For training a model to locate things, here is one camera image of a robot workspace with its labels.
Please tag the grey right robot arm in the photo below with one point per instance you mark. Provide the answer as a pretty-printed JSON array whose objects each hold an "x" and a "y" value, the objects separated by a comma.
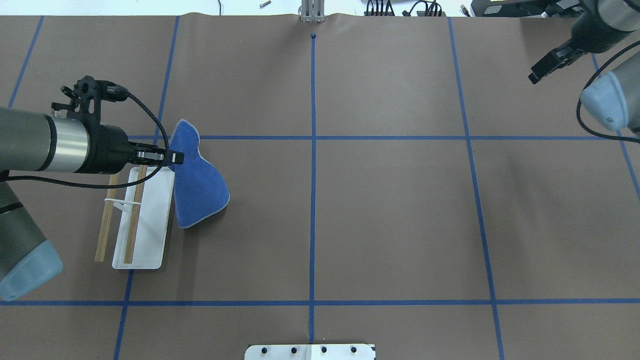
[{"x": 609, "y": 104}]

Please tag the blue towel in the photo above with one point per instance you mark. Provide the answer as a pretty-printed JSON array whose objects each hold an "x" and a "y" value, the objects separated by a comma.
[{"x": 200, "y": 190}]

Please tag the white wooden towel rack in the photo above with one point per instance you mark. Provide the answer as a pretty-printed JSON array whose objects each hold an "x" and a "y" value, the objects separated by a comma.
[{"x": 143, "y": 224}]

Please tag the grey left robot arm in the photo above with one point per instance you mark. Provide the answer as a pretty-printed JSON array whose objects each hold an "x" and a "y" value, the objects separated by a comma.
[{"x": 35, "y": 144}]

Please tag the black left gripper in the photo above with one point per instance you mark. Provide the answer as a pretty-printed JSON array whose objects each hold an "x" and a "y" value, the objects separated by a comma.
[{"x": 111, "y": 148}]

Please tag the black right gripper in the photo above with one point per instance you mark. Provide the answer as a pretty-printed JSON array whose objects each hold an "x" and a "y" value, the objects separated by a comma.
[{"x": 596, "y": 35}]

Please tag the black equipment box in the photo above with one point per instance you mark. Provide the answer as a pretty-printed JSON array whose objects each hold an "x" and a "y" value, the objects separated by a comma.
[{"x": 527, "y": 8}]

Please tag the black power strip with plugs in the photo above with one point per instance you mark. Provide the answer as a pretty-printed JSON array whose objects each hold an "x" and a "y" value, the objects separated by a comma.
[{"x": 416, "y": 9}]

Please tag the brown paper table cover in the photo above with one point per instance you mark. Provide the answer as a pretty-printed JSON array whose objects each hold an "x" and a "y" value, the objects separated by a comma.
[{"x": 394, "y": 181}]

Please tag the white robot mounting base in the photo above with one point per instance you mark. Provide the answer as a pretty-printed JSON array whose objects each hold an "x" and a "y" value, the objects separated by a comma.
[{"x": 348, "y": 351}]

